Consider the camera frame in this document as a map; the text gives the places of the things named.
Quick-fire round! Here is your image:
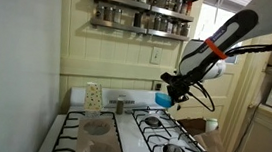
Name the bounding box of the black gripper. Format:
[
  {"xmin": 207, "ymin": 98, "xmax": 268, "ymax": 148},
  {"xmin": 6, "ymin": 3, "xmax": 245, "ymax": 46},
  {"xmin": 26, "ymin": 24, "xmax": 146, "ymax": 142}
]
[{"xmin": 165, "ymin": 73, "xmax": 198, "ymax": 107}]

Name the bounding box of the blue plastic bowl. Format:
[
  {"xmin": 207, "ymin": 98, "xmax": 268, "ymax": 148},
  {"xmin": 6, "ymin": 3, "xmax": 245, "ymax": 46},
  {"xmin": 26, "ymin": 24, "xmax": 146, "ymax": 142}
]
[{"xmin": 153, "ymin": 91, "xmax": 176, "ymax": 110}]

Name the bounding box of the white cup with green stripe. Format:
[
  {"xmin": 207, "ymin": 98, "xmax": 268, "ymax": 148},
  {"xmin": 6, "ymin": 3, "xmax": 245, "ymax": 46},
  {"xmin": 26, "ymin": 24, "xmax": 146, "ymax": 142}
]
[{"xmin": 204, "ymin": 117, "xmax": 220, "ymax": 134}]

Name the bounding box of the white gas stove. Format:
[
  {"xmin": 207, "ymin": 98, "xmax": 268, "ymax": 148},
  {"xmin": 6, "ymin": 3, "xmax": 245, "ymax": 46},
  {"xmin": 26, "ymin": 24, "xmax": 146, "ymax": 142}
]
[{"xmin": 36, "ymin": 79, "xmax": 237, "ymax": 152}]

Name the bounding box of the black burner grate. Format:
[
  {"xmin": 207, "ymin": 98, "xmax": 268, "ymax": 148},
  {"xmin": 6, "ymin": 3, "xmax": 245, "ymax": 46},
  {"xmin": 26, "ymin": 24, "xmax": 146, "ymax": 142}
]
[
  {"xmin": 49, "ymin": 105, "xmax": 132, "ymax": 152},
  {"xmin": 128, "ymin": 105, "xmax": 225, "ymax": 152}
]

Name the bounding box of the cream panel door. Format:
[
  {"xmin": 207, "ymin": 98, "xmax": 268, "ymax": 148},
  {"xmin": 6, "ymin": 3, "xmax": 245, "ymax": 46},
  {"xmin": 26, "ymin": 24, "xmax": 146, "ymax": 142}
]
[{"xmin": 171, "ymin": 0, "xmax": 263, "ymax": 130}]

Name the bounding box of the small metal shaker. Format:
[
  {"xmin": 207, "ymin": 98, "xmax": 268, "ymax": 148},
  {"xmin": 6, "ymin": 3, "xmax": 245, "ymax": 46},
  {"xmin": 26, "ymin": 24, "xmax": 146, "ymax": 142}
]
[{"xmin": 115, "ymin": 96, "xmax": 126, "ymax": 116}]

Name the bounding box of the glass spice jar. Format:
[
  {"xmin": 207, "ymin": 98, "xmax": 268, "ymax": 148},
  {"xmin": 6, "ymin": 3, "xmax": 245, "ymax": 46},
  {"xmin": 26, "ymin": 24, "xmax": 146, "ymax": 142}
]
[
  {"xmin": 159, "ymin": 17, "xmax": 169, "ymax": 33},
  {"xmin": 153, "ymin": 14, "xmax": 163, "ymax": 31},
  {"xmin": 165, "ymin": 19, "xmax": 176, "ymax": 34},
  {"xmin": 179, "ymin": 22, "xmax": 191, "ymax": 38},
  {"xmin": 172, "ymin": 20, "xmax": 182, "ymax": 36}
]

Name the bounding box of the white refrigerator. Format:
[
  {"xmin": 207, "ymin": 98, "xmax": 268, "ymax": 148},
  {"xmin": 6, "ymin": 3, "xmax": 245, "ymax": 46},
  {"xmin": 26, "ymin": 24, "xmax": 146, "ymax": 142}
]
[{"xmin": 0, "ymin": 0, "xmax": 70, "ymax": 152}]

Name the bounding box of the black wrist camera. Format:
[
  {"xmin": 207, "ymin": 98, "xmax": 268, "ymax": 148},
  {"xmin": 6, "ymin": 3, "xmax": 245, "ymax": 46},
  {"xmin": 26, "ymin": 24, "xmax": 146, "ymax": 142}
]
[{"xmin": 159, "ymin": 71, "xmax": 177, "ymax": 88}]

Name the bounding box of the wall power outlet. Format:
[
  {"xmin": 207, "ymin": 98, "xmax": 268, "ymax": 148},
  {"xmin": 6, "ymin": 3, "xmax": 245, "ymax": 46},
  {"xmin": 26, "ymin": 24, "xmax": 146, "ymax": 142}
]
[{"xmin": 153, "ymin": 81, "xmax": 164, "ymax": 92}]

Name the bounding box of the cream light switch plate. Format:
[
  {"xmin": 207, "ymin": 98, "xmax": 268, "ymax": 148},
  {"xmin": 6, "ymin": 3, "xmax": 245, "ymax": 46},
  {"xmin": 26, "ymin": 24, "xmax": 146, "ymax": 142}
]
[{"xmin": 149, "ymin": 45, "xmax": 163, "ymax": 66}]

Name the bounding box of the orange cable strap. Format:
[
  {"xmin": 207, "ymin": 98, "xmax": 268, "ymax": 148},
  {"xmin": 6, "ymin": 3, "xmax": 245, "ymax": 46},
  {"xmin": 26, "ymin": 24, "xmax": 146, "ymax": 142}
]
[{"xmin": 202, "ymin": 36, "xmax": 230, "ymax": 61}]

